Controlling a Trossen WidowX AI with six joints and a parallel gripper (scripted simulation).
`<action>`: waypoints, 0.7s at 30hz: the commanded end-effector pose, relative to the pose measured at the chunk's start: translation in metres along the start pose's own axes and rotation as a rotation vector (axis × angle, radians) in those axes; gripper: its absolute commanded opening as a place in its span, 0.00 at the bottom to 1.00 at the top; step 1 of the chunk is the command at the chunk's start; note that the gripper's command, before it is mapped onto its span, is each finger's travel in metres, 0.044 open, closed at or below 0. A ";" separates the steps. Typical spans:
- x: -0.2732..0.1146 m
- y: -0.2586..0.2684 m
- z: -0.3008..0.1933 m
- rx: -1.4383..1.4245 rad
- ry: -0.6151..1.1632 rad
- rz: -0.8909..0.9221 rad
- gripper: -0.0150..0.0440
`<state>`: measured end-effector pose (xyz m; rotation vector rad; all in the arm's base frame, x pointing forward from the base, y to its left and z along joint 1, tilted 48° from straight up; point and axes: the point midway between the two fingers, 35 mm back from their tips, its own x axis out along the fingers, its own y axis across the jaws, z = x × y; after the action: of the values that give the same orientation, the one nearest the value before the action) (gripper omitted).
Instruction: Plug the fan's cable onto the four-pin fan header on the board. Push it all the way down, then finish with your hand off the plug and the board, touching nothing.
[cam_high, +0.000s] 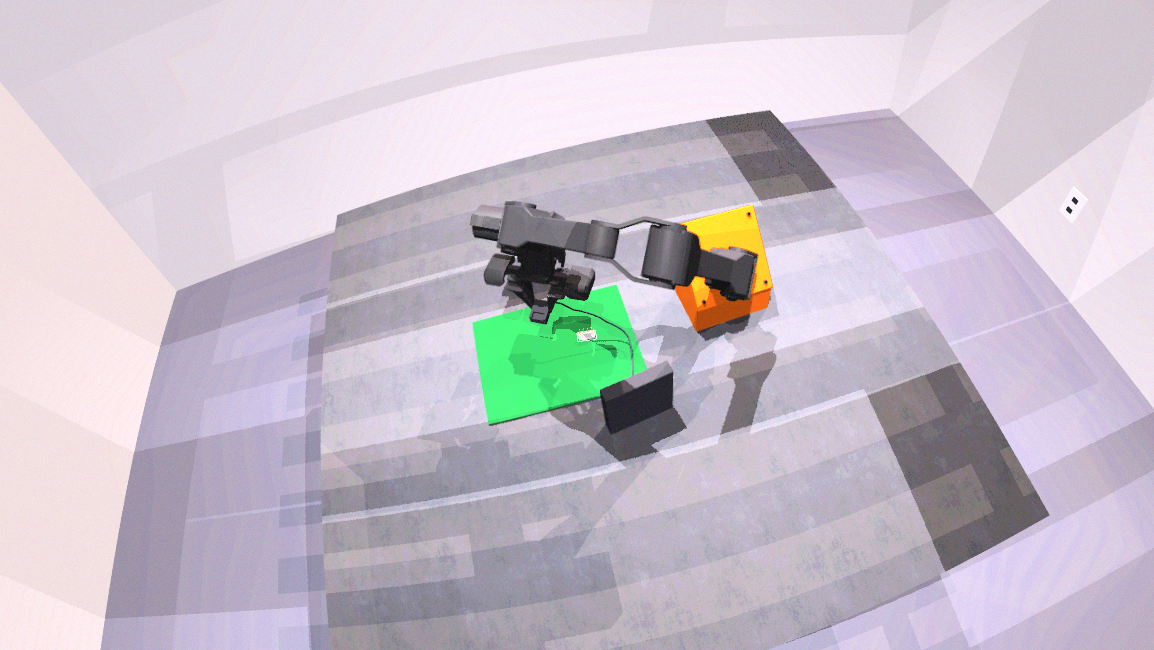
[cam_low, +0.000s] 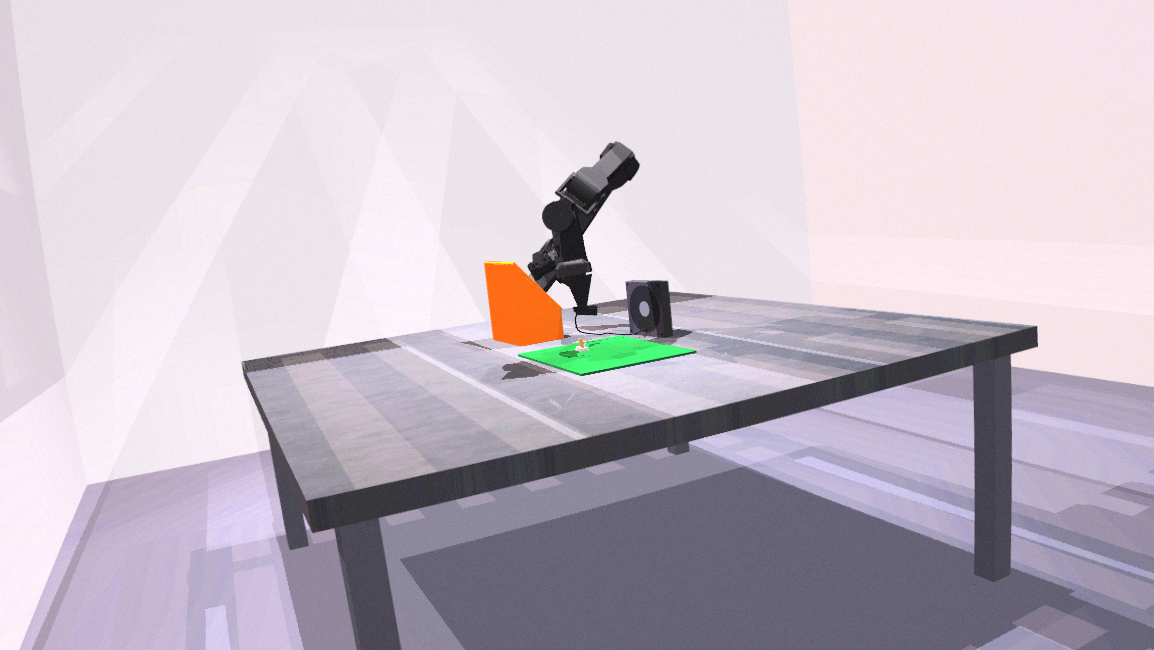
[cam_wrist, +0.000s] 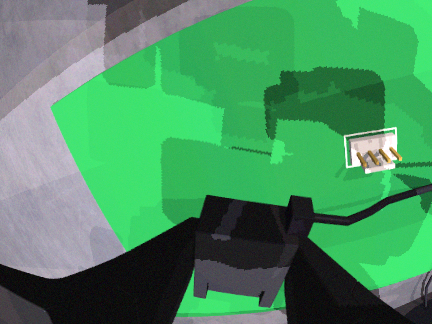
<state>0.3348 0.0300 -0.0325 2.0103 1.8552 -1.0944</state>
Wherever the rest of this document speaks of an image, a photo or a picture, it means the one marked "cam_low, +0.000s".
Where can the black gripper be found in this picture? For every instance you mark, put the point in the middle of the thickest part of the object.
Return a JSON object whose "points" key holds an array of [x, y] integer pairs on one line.
{"points": [[574, 265]]}

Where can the green circuit board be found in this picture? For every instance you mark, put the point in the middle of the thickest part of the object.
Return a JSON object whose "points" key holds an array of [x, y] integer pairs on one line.
{"points": [[590, 357]]}

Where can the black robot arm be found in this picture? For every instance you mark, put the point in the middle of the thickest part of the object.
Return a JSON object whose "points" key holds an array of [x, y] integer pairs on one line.
{"points": [[586, 192]]}

